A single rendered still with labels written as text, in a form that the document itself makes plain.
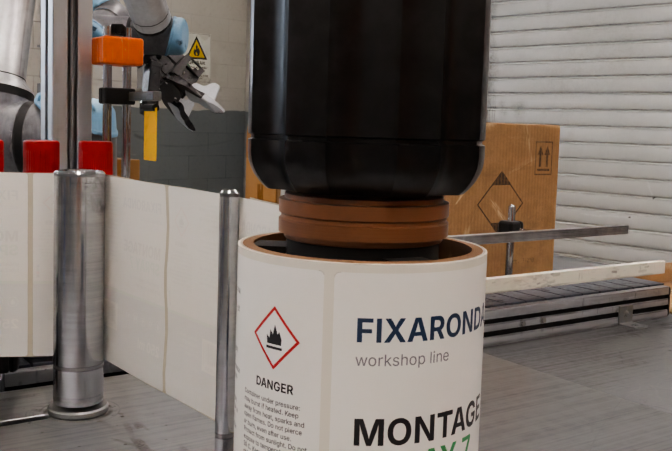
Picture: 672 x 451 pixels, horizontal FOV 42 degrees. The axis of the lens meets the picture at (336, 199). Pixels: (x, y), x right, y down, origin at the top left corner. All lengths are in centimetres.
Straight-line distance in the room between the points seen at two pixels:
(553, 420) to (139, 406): 33
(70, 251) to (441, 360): 44
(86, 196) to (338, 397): 43
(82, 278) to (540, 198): 102
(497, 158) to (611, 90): 402
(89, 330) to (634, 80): 488
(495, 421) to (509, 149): 83
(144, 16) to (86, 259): 106
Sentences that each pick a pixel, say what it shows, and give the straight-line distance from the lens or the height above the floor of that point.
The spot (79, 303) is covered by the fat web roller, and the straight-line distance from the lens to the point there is 68.
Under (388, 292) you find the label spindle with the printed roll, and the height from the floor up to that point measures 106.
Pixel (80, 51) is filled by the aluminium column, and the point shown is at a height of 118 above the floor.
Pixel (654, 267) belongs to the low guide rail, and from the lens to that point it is 142.
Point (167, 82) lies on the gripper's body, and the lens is 189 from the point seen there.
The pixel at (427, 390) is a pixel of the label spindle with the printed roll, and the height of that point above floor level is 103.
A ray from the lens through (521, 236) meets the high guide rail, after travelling 129.
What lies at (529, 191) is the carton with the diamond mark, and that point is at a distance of 153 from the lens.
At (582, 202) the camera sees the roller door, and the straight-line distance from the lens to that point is 555.
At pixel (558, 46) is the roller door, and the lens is 568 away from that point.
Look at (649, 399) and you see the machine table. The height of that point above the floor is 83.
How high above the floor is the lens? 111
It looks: 5 degrees down
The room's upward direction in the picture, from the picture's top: 2 degrees clockwise
